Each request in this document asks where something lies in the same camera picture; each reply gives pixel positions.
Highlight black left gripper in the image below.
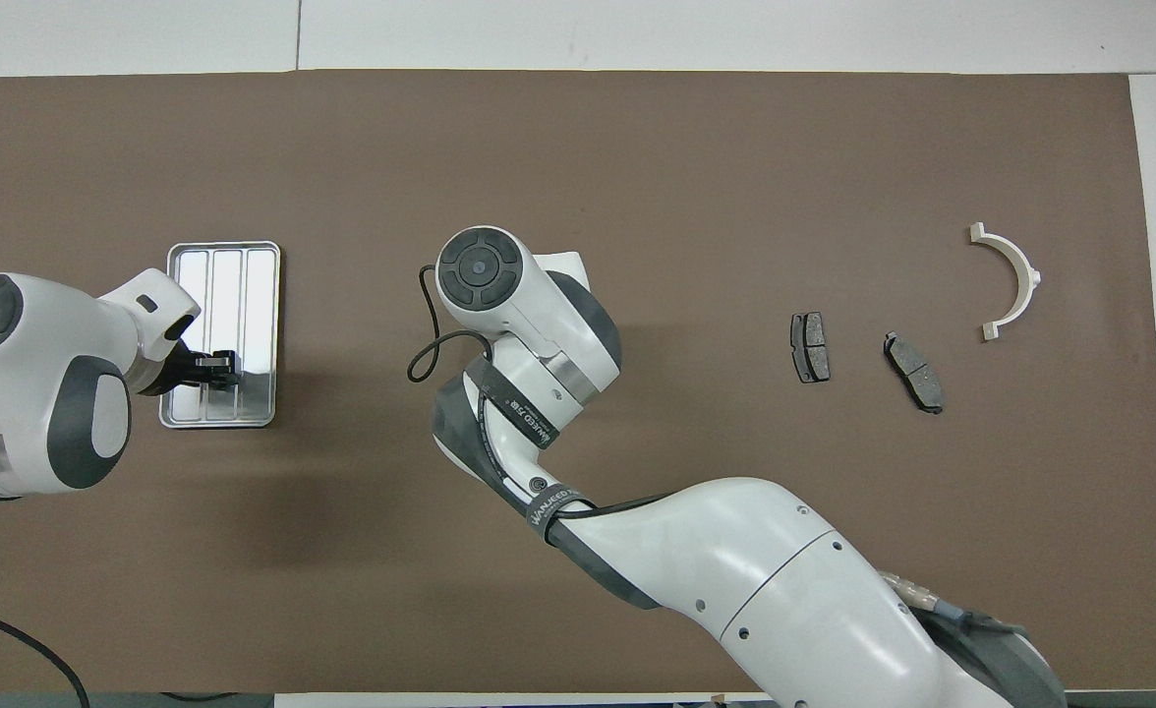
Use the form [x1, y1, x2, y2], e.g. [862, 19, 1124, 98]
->
[160, 344, 240, 396]

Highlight silver metal tray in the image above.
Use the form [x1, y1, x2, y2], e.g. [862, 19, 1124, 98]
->
[158, 241, 282, 430]

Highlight brown table mat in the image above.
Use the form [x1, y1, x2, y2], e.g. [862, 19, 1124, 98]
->
[0, 69, 1156, 694]

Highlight small dark brake pad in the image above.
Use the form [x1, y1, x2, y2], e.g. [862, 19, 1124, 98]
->
[789, 312, 832, 384]

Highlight large dark brake pad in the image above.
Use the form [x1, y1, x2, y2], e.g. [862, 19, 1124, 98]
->
[882, 331, 946, 415]

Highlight black velcro cable strap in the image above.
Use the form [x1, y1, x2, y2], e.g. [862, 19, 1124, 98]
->
[462, 356, 567, 451]
[527, 480, 599, 537]

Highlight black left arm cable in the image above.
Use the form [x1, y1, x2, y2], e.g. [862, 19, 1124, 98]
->
[0, 600, 90, 708]

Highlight grey braided base cable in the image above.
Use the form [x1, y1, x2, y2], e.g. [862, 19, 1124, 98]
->
[878, 570, 1031, 640]

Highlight white half ring bracket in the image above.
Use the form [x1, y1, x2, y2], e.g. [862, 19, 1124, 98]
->
[967, 222, 1043, 342]

